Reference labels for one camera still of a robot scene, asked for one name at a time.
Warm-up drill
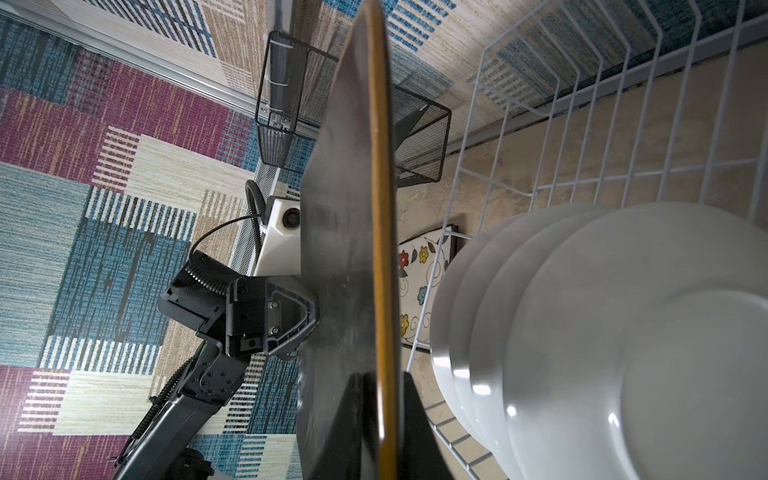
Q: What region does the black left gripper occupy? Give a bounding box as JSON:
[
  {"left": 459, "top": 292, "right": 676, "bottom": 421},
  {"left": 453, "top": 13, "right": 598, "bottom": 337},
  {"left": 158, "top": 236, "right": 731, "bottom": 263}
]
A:
[{"left": 225, "top": 276, "right": 318, "bottom": 360}]

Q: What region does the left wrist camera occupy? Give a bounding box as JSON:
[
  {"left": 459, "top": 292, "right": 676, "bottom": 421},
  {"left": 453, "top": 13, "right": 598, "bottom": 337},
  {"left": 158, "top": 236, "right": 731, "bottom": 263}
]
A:
[{"left": 252, "top": 196, "right": 301, "bottom": 277}]

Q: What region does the black mesh shelf rack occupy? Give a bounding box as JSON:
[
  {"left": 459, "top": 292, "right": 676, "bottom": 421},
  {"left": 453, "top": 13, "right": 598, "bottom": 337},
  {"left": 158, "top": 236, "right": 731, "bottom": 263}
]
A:
[{"left": 256, "top": 31, "right": 452, "bottom": 187}]

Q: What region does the white round printed plate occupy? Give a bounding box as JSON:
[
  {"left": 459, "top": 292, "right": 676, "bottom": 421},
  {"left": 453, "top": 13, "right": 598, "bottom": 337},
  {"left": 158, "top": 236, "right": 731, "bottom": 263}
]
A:
[{"left": 430, "top": 216, "right": 519, "bottom": 446}]

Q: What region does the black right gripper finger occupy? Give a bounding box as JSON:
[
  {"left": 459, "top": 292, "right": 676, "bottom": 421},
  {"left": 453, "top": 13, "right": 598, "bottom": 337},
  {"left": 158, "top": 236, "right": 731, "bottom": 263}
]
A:
[{"left": 400, "top": 372, "right": 453, "bottom": 480}]

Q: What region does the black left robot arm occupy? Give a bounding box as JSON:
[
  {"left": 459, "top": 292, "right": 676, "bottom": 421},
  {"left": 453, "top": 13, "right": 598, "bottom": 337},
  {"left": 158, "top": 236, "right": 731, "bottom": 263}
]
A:
[{"left": 115, "top": 251, "right": 318, "bottom": 479}]

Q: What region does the white wire dish rack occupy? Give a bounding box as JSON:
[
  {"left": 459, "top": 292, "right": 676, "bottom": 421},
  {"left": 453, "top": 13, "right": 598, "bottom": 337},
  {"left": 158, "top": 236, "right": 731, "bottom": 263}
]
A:
[{"left": 398, "top": 1, "right": 767, "bottom": 479}]

